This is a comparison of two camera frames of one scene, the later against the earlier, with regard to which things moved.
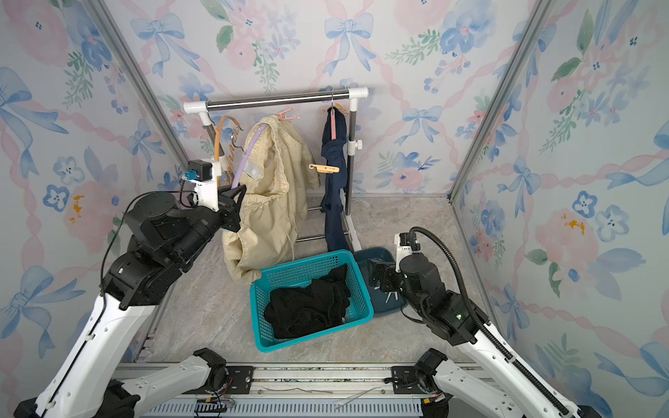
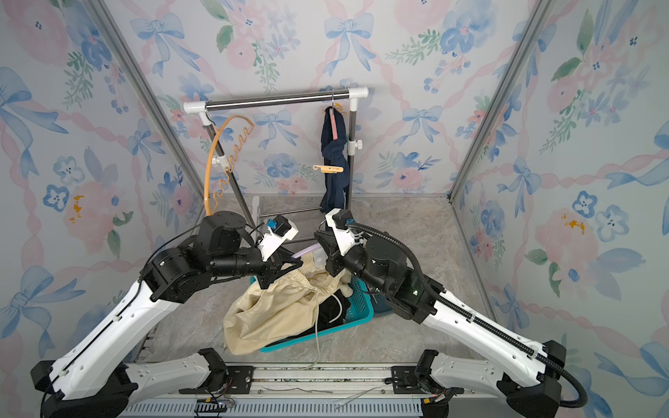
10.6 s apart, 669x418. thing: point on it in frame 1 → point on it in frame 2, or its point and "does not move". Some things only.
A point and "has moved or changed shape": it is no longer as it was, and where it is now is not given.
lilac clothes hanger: x=247 y=155 → x=307 y=250
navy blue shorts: x=334 y=198 does not move
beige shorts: x=275 y=198 → x=255 y=317
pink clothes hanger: x=333 y=118 does not move
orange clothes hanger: x=231 y=147 has moved or changed shape
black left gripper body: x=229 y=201 → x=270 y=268
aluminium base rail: x=303 y=391 does not move
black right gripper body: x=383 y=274 → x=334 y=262
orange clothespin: x=327 y=169 does not move
